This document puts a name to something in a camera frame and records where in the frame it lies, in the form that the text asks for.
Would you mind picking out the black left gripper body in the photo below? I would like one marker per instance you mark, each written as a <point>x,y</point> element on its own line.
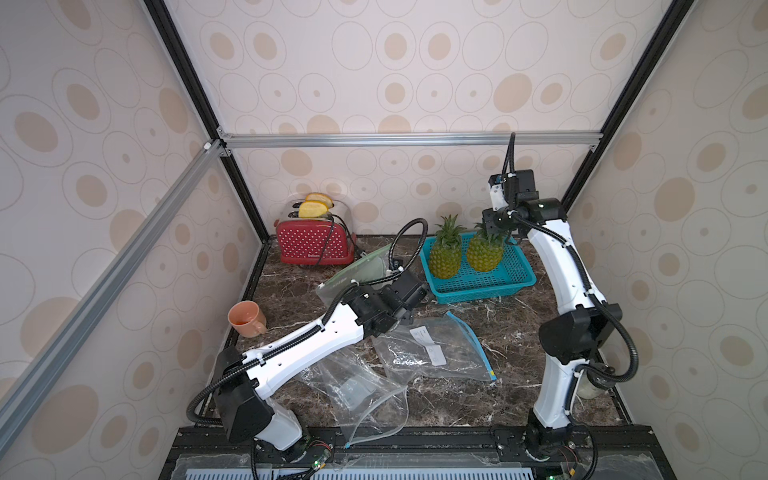
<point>397,314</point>

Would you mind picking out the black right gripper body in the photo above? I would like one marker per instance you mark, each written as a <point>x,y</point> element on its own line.
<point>492,222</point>

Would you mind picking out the clear zip bag green seal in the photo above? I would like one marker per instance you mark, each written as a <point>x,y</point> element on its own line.
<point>372,266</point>

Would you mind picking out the clear zip bag blue slider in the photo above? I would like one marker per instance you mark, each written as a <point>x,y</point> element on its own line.
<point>433,347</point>

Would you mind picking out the yellow pineapple green crown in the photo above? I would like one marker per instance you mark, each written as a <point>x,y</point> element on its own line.
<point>445,254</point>

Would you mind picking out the clear zip bag white seal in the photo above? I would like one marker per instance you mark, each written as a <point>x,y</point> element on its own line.
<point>367,406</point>

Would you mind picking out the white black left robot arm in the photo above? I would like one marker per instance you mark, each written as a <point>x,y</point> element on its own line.
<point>238,399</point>

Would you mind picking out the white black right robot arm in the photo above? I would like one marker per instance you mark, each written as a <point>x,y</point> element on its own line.
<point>585,318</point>

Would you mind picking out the red polka dot toaster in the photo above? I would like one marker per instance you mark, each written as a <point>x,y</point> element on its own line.
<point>328,240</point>

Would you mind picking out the teal plastic basket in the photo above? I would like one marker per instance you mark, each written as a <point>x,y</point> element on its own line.
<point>511,275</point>

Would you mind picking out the yellow toast slice front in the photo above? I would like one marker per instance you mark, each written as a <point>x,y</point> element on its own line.
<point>312,209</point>

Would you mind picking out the yellow toast slice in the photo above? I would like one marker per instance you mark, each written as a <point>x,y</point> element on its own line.
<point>312,209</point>
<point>320,198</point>

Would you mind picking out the pink ceramic mug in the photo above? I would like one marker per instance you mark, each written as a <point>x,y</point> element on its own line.
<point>247,318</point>

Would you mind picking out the yellow toast slice back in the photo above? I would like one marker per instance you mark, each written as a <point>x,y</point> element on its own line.
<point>320,198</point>

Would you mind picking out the small glass bottle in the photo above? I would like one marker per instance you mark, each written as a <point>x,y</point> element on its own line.
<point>586,390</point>

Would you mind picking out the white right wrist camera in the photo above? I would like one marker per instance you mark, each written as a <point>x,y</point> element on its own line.
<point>496,192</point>

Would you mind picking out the aluminium frame bar back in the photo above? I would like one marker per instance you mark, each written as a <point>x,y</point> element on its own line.
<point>419,139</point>

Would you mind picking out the aluminium frame bar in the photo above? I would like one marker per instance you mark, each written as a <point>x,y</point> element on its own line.
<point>419,139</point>
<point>44,372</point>

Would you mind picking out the aluminium frame bar left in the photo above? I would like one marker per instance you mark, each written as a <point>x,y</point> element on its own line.
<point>44,372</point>

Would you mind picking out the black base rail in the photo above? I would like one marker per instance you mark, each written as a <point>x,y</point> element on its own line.
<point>624,452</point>

